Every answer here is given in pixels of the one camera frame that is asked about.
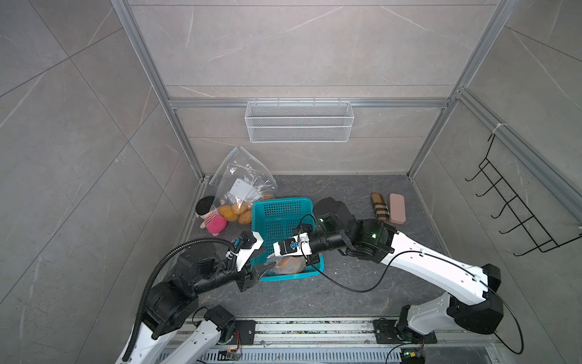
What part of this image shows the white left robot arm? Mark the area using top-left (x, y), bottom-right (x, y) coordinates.
top-left (118, 237), bottom-right (275, 363)

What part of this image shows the smooth brown potato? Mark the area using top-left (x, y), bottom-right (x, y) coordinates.
top-left (218, 205), bottom-right (239, 222)

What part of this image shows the brown cylindrical bottle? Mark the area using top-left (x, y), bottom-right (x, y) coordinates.
top-left (371, 193), bottom-right (390, 221)

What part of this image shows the teal plastic basket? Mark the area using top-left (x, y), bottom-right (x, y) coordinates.
top-left (251, 197), bottom-right (316, 266)

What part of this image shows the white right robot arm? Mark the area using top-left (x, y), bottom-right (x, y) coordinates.
top-left (299, 197), bottom-right (512, 341)

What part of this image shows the pink dotted clear bag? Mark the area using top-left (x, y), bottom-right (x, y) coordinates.
top-left (267, 256), bottom-right (306, 275)

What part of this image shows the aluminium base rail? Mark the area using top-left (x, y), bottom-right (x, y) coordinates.
top-left (129, 315), bottom-right (506, 364)

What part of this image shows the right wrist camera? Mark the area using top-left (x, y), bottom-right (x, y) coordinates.
top-left (273, 233), bottom-right (315, 257)

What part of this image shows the black wire hook rack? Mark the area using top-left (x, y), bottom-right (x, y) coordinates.
top-left (465, 133), bottom-right (581, 257)

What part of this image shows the plush doll pink black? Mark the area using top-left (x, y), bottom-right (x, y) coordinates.
top-left (195, 196), bottom-right (227, 237)

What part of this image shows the pink rectangular box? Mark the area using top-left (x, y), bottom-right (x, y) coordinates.
top-left (389, 194), bottom-right (406, 224)

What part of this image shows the black corrugated cable hose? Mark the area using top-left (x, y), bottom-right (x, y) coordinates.
top-left (121, 237), bottom-right (235, 362)

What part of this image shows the yellow potato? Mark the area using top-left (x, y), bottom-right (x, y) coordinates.
top-left (237, 210), bottom-right (253, 224)

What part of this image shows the white wire mesh shelf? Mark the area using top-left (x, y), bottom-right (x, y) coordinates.
top-left (245, 101), bottom-right (355, 143)

